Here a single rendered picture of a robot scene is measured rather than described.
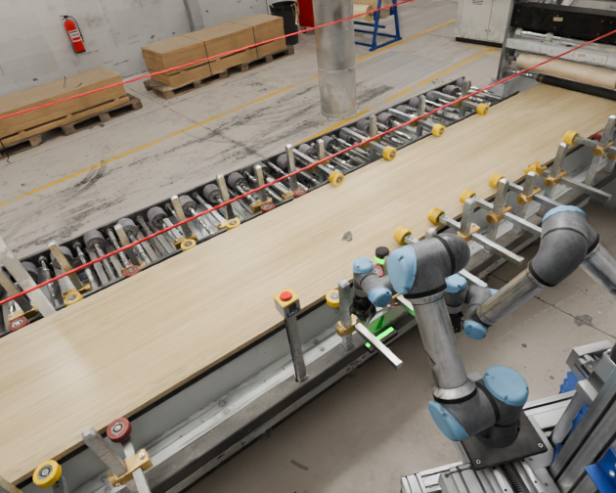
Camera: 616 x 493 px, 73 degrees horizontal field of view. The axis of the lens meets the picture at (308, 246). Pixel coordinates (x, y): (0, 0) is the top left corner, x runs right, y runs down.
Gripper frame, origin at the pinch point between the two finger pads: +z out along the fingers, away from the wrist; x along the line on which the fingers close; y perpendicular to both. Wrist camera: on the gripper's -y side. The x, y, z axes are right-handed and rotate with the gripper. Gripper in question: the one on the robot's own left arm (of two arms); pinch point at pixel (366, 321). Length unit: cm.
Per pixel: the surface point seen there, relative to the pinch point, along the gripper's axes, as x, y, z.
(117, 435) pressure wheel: -52, 89, 2
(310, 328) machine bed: -30.4, 1.1, 22.8
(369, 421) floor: -1, -4, 92
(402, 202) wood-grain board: -25, -88, 2
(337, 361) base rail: -8.8, 10.6, 22.5
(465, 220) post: 17, -67, -14
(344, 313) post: -8.2, 3.7, -3.7
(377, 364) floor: -14, -39, 92
